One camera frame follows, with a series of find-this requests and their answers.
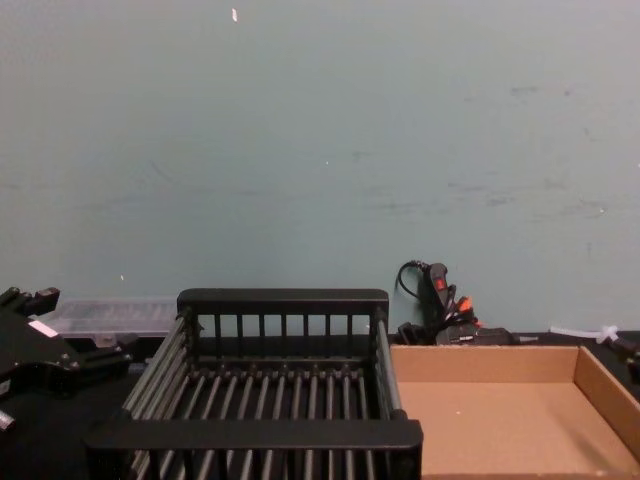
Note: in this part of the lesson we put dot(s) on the shallow brown cardboard tray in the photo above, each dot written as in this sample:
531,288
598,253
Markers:
480,415

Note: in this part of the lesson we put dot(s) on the black rack with steel bars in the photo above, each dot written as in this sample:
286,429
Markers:
260,440

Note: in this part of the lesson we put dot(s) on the clear plastic case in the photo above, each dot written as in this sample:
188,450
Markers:
110,320

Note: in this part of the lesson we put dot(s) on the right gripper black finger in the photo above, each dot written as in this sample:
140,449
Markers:
631,350

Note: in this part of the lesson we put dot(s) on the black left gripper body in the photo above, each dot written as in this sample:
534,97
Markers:
35,360

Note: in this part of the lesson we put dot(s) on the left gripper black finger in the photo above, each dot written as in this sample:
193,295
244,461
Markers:
35,302
102,362

